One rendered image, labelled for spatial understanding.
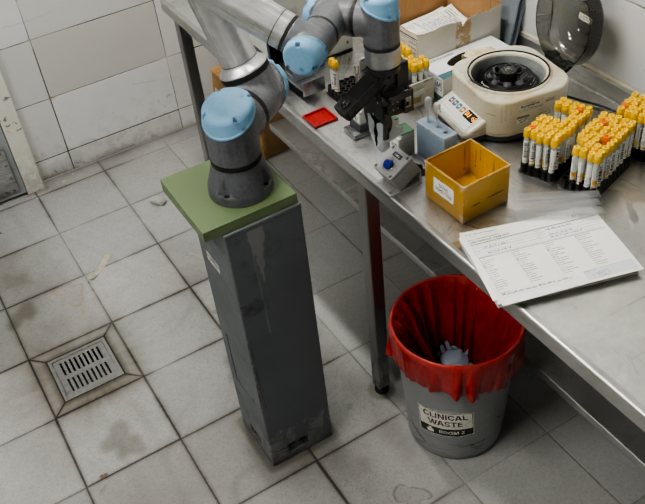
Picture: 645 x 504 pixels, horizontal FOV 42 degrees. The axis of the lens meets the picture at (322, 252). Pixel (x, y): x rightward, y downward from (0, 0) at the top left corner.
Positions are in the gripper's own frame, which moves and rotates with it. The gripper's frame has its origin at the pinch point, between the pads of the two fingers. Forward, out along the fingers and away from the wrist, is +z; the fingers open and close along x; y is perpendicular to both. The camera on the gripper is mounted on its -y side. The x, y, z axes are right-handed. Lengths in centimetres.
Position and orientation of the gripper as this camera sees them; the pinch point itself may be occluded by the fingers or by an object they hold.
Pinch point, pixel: (378, 147)
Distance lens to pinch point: 189.7
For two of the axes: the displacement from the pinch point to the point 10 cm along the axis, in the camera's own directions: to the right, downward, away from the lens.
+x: -5.0, -5.4, 6.8
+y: 8.6, -3.9, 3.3
